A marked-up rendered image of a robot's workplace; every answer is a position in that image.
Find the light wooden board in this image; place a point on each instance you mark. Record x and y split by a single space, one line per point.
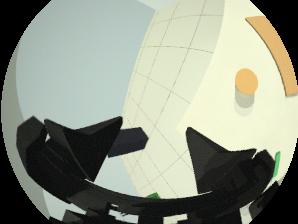
278 50

